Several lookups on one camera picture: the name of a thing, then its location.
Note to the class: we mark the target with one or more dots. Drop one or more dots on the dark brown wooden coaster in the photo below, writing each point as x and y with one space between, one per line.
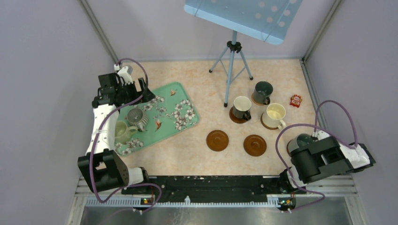
217 140

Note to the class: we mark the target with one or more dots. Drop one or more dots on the white and black cup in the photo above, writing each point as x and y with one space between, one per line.
241 108

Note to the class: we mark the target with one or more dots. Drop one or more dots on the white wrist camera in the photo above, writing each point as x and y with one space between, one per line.
124 73
319 135

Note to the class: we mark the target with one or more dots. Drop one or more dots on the blue music stand with tripod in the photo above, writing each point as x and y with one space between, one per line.
265 20

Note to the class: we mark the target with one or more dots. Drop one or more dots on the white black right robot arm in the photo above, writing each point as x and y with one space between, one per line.
319 156

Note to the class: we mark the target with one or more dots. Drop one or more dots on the pale green cup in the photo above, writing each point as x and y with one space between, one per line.
124 133

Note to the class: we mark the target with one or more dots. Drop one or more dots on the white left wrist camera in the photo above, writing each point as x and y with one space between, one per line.
124 73

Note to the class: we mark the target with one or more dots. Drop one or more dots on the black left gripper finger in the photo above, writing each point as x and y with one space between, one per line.
143 86
147 96

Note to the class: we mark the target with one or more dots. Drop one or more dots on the metallic grey cup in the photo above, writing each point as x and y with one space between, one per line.
137 118

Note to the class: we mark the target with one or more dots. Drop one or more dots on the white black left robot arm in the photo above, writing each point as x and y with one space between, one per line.
101 166

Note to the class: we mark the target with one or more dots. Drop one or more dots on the dark grey cup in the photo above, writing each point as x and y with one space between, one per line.
262 90

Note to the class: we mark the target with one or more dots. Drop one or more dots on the light tan wooden coaster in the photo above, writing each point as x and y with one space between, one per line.
267 101

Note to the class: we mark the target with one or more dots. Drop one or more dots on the cream cup with yellow inside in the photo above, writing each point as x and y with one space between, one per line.
274 115

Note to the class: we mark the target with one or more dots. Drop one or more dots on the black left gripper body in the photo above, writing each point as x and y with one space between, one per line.
128 93

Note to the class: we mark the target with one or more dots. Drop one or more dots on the small red toy packet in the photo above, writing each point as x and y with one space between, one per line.
296 100

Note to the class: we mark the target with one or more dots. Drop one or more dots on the green floral serving tray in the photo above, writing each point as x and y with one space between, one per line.
169 113

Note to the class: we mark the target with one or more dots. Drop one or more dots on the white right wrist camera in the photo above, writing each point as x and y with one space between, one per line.
319 135

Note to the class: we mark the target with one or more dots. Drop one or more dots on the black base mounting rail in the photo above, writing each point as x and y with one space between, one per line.
212 189

